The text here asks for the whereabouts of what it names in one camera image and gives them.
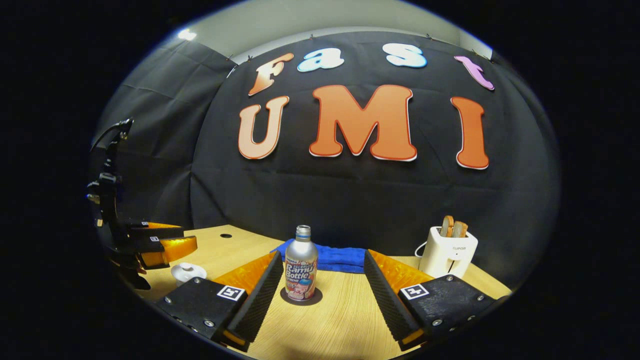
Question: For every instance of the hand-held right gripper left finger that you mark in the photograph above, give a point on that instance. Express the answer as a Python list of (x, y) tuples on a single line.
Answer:
[(257, 305)]

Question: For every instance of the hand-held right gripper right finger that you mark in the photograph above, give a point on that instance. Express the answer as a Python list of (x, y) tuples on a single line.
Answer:
[(387, 305)]

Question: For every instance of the black backdrop cloth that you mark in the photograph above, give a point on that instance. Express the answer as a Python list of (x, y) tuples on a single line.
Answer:
[(350, 200)]

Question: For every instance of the white toaster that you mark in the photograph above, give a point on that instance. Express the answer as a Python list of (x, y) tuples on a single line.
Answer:
[(447, 255)]

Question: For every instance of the blue towel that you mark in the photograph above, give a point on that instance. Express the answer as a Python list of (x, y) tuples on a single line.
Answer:
[(340, 259)]

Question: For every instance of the bread slice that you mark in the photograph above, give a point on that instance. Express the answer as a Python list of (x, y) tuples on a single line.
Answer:
[(460, 230), (447, 226)]

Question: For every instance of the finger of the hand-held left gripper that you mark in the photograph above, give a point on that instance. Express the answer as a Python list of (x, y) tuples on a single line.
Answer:
[(165, 232), (150, 246)]

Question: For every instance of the white teacup lid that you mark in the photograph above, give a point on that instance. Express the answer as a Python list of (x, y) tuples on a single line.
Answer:
[(188, 270)]

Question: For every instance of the silver water bottle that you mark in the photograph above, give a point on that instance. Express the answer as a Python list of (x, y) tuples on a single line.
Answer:
[(301, 265)]

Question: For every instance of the dark round coaster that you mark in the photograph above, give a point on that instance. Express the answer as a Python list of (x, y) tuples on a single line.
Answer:
[(320, 295)]

